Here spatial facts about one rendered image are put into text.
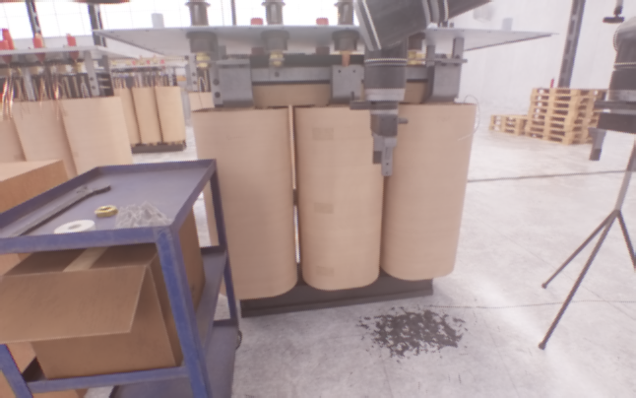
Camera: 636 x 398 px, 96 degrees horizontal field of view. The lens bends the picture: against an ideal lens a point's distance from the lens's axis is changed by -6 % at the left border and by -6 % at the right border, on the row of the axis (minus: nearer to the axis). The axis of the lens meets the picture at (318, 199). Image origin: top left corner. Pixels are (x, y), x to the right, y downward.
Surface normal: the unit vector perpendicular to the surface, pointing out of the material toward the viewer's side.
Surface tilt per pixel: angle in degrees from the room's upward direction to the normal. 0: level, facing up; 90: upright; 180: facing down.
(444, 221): 90
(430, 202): 90
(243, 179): 90
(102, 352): 90
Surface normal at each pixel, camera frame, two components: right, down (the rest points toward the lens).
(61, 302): 0.05, -0.70
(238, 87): 0.15, 0.33
